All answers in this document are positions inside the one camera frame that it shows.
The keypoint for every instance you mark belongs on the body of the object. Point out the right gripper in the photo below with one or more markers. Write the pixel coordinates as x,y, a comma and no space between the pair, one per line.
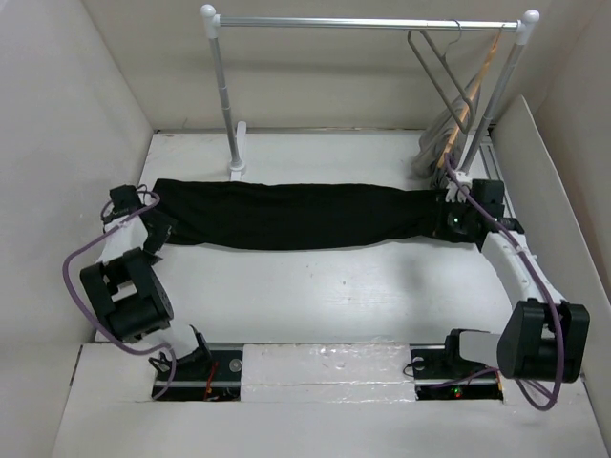
440,229

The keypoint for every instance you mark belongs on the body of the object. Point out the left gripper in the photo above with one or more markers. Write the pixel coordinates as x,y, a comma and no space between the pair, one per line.
164,227

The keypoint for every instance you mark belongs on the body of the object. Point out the black trousers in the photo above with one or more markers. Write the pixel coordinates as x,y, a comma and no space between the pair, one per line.
291,217

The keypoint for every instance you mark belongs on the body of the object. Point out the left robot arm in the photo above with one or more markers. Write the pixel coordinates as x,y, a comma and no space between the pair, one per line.
125,292

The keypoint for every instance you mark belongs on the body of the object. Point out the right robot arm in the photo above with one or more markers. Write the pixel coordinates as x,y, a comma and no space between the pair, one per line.
545,337

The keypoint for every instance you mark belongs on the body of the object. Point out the wooden hanger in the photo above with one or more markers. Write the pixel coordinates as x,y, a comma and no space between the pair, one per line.
467,109

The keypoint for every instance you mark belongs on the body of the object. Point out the silver clothes rack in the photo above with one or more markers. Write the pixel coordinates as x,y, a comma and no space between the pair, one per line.
352,73

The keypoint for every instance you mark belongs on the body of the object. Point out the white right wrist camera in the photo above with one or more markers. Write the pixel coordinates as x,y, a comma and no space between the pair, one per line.
459,186

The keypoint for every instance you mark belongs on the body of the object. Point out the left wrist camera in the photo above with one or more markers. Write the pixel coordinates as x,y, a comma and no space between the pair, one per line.
125,199

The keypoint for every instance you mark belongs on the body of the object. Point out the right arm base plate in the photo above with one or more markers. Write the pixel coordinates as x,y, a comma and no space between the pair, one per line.
440,376

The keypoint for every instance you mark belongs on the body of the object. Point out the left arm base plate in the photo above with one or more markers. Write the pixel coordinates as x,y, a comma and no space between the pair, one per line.
216,377

